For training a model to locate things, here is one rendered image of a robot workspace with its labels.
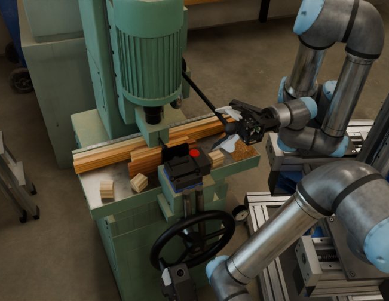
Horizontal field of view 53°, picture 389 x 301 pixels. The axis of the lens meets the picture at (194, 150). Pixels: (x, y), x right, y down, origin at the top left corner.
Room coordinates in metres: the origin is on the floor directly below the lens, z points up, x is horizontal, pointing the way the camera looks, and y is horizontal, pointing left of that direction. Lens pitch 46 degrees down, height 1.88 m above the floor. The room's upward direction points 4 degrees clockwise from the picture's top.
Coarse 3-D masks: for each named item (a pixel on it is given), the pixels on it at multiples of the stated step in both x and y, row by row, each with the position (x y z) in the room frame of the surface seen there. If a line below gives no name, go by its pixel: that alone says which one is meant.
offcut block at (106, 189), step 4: (108, 180) 0.75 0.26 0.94; (112, 180) 0.75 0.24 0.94; (100, 184) 0.73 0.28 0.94; (104, 184) 0.73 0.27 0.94; (108, 184) 0.74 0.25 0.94; (112, 184) 0.74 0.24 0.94; (100, 188) 0.72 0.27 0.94; (104, 188) 0.72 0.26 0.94; (108, 188) 0.72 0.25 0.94; (112, 188) 0.73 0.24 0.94; (100, 192) 0.71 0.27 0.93; (104, 192) 0.71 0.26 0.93; (108, 192) 0.71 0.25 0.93; (112, 192) 0.72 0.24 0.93; (104, 196) 0.71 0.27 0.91; (108, 196) 0.71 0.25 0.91; (112, 196) 0.72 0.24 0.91
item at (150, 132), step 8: (136, 112) 0.98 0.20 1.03; (144, 112) 0.97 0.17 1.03; (136, 120) 0.98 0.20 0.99; (144, 120) 0.93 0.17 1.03; (144, 128) 0.91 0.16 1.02; (152, 128) 0.90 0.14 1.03; (160, 128) 0.90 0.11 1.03; (168, 128) 0.91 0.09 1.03; (144, 136) 0.91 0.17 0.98; (152, 136) 0.88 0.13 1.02; (160, 136) 0.89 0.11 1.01; (168, 136) 0.91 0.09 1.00; (152, 144) 0.88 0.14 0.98; (160, 144) 0.89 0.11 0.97
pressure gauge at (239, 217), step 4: (236, 208) 0.86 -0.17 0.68; (240, 208) 0.86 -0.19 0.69; (244, 208) 0.86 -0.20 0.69; (232, 212) 0.86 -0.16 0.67; (236, 212) 0.85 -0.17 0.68; (240, 212) 0.85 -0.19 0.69; (244, 212) 0.86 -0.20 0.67; (248, 212) 0.87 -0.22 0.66; (236, 216) 0.84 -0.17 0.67; (240, 216) 0.85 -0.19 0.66; (244, 216) 0.86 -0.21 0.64
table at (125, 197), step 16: (208, 144) 0.98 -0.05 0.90; (128, 160) 0.88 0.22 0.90; (224, 160) 0.91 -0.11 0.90; (240, 160) 0.91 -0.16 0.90; (256, 160) 0.94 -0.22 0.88; (80, 176) 0.79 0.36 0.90; (96, 176) 0.80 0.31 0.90; (112, 176) 0.80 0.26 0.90; (128, 176) 0.81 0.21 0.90; (224, 176) 0.88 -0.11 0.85; (96, 192) 0.73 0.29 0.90; (128, 192) 0.74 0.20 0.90; (144, 192) 0.75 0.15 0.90; (160, 192) 0.77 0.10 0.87; (96, 208) 0.68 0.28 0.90; (112, 208) 0.70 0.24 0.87; (128, 208) 0.72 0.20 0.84; (192, 208) 0.72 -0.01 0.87
